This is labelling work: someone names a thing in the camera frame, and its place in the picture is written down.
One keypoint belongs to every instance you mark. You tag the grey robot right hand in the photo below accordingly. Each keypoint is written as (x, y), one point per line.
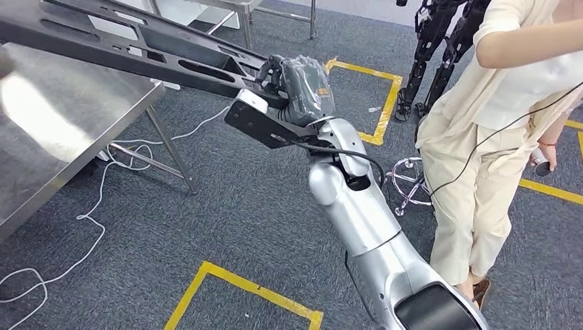
(305, 91)

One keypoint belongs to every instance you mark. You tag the person's left hand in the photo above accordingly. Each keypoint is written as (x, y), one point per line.
(546, 155)

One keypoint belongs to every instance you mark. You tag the white black handheld controller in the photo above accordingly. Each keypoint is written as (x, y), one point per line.
(542, 169)

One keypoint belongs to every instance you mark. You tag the long black plastic part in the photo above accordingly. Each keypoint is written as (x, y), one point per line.
(18, 23)

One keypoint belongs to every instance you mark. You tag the person's left forearm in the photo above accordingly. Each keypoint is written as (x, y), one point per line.
(553, 130)

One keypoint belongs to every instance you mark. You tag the person's right forearm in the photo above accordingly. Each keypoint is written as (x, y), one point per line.
(524, 45)

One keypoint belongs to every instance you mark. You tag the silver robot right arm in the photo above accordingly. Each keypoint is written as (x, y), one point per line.
(364, 214)

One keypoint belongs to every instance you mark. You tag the steel workbench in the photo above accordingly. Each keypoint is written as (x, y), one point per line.
(68, 136)

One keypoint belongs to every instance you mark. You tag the white paper scrap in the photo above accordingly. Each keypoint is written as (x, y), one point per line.
(374, 109)

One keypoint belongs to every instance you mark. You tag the person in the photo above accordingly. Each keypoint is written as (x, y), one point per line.
(478, 182)

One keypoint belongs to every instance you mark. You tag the steel table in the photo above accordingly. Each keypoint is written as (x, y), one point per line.
(246, 27)

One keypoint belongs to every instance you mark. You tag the black humanoid robot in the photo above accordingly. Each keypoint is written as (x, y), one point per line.
(437, 54)

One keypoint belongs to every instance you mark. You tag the white cabinet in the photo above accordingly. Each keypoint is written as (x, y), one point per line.
(182, 9)

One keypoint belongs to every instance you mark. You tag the brown sandal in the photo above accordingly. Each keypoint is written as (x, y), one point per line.
(482, 291)

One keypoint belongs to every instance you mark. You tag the chrome stool base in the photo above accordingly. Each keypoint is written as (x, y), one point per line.
(400, 211)

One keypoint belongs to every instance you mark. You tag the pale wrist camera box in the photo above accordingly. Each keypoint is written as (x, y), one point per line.
(252, 101)

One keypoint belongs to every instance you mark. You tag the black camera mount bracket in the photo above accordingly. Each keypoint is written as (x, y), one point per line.
(264, 127)

